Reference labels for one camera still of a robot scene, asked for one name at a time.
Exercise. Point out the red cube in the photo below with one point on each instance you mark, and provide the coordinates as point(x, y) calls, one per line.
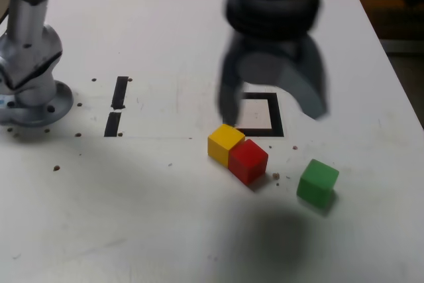
point(246, 163)

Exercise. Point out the black tape strip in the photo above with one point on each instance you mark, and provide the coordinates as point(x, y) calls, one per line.
point(120, 92)

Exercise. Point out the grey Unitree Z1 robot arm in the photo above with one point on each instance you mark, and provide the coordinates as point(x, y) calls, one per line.
point(26, 47)

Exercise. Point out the green cube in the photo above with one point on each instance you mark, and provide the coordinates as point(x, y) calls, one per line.
point(316, 183)

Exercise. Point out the brown cardboard box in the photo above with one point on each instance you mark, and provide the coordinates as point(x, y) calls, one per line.
point(394, 8)

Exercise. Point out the yellow cube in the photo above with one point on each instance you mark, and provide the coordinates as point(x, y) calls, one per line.
point(220, 145)

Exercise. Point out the grey metal bar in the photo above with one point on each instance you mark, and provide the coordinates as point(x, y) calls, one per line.
point(404, 46)

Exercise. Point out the black tape square outline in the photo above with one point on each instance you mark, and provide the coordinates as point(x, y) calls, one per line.
point(277, 114)

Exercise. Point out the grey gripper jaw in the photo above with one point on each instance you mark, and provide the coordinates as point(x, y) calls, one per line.
point(308, 87)
point(228, 97)

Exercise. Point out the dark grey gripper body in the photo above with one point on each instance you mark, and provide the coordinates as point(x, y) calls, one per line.
point(271, 44)

